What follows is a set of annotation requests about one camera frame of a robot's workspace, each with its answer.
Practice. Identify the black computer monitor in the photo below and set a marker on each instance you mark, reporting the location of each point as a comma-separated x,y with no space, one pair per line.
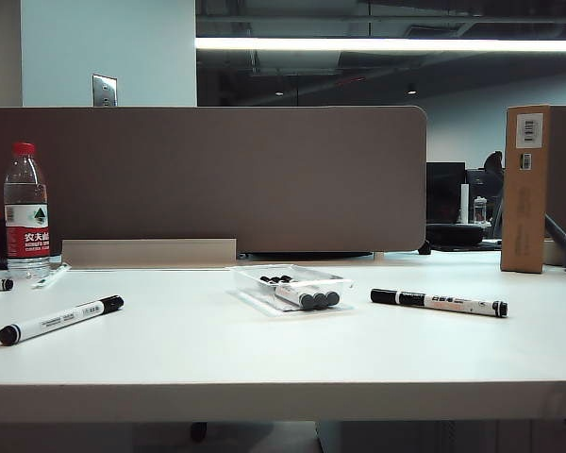
445,189

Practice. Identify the black round pouch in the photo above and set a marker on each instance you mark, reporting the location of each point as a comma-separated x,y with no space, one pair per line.
455,233

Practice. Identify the long ceiling light strip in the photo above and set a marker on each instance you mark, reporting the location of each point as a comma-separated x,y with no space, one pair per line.
382,44

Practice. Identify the clear plastic packaging box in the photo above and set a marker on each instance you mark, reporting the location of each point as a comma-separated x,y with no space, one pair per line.
250,279

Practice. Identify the tall brown cardboard box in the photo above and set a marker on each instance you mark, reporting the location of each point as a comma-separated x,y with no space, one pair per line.
523,212

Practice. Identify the brown desk partition panel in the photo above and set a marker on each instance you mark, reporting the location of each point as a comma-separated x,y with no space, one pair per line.
217,179

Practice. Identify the black and white whiteboard marker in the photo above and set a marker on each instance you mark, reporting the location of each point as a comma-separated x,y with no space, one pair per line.
306,300
443,302
52,323
332,297
319,298

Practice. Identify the small glass jar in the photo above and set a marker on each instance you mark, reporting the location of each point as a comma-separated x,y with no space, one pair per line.
481,212

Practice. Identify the loose white marker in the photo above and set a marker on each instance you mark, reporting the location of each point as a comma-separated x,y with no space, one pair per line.
52,276

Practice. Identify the silver wall plate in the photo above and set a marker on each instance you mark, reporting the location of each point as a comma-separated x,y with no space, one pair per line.
104,90

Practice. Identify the red-label plastic water bottle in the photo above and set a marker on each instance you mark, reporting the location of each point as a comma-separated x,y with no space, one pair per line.
26,236

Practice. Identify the white cylinder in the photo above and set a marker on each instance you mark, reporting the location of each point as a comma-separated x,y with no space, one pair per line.
464,203

